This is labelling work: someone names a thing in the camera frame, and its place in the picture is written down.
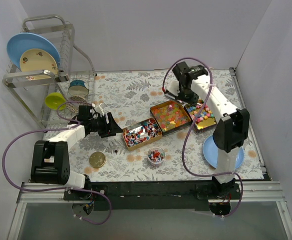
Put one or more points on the metal dish rack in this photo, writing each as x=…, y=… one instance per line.
x=31, y=88

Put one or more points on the blue plate in rack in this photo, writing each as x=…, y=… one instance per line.
x=21, y=42

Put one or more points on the patterned round coaster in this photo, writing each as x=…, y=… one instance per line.
x=74, y=106

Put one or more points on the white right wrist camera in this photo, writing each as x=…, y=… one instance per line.
x=172, y=90

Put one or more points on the cream plate in rack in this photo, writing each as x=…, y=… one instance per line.
x=37, y=59

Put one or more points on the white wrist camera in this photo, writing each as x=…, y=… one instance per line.
x=172, y=90
x=99, y=108

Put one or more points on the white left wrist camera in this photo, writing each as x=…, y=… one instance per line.
x=99, y=108

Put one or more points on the blue patterned ceramic bowl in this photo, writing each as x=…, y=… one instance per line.
x=77, y=88

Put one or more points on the tin of gummy candies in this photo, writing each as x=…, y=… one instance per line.
x=170, y=117

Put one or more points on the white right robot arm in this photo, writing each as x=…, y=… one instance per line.
x=232, y=123

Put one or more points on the blue plate on table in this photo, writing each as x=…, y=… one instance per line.
x=210, y=152

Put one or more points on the round gold tin lid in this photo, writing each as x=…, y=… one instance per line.
x=97, y=159

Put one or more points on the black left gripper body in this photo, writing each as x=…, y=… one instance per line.
x=106, y=125

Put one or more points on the gold tin of lollipops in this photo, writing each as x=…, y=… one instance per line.
x=141, y=134

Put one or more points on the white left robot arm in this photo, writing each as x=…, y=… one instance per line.
x=50, y=162

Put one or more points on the tin of star candies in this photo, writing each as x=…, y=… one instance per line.
x=205, y=121

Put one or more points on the clear glass bowl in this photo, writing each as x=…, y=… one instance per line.
x=156, y=156

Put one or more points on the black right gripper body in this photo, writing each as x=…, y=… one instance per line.
x=185, y=95

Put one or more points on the floral tablecloth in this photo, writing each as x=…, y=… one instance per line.
x=129, y=96

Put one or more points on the green plastic bowl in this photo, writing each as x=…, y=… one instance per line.
x=54, y=100

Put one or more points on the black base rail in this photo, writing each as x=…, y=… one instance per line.
x=154, y=195

